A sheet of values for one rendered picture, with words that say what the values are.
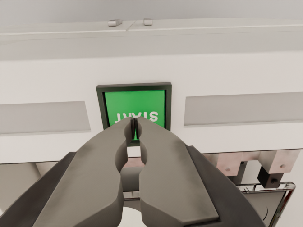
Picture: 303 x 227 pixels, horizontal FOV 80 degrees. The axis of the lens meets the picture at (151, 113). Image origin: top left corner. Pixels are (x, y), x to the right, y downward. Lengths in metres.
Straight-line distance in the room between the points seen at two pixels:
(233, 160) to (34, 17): 1.15
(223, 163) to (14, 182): 0.26
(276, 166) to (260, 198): 0.08
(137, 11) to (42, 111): 0.96
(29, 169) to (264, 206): 0.38
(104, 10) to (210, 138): 1.00
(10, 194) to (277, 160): 0.34
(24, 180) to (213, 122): 0.24
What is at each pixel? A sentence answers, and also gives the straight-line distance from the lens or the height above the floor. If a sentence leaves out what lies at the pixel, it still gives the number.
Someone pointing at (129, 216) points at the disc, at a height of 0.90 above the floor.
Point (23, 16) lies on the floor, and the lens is 1.25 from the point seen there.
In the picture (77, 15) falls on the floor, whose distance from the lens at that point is 1.14.
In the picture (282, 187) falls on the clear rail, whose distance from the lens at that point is 0.38.
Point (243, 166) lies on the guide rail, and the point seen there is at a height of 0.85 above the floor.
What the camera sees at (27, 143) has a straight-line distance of 0.20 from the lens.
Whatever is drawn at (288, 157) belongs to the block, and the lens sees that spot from 0.32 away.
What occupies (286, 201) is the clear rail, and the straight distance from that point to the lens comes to 0.41.
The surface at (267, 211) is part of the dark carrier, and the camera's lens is 0.42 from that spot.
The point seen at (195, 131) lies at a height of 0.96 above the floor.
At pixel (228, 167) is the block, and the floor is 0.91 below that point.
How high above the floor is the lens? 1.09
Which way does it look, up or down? 61 degrees down
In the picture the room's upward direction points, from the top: 174 degrees clockwise
